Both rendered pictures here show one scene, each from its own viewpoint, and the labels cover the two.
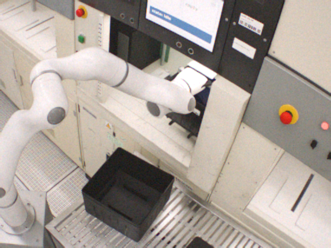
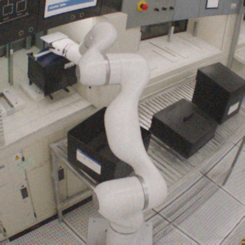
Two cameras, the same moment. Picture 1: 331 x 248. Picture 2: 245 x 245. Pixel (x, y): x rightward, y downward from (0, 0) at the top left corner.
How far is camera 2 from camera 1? 135 cm
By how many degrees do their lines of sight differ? 57
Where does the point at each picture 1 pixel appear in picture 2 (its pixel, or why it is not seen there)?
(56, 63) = (101, 44)
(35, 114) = (147, 74)
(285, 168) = not seen: hidden behind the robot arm
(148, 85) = not seen: hidden behind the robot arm
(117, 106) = (12, 134)
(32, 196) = (94, 228)
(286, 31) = not seen: outside the picture
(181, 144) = (64, 104)
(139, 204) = (107, 151)
